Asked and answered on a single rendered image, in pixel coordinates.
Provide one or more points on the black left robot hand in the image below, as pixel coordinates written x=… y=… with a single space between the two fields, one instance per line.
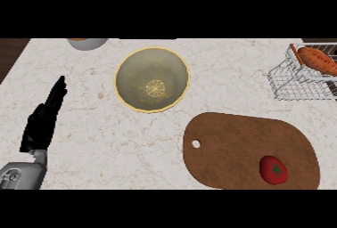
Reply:
x=41 y=123

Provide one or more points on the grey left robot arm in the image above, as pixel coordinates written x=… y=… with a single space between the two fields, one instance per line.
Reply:
x=24 y=173

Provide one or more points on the brown wooden cutting board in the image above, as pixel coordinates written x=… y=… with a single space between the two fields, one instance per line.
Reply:
x=245 y=148

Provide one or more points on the orange sweet potato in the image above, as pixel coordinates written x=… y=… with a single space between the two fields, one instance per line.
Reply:
x=316 y=60

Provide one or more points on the grey round pot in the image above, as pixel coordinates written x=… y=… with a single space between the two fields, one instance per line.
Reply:
x=86 y=43

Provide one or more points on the olive bowl with yellow rim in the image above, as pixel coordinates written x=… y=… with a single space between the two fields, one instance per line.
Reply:
x=152 y=79

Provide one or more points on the red tomato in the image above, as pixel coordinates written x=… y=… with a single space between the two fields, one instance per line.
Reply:
x=273 y=170

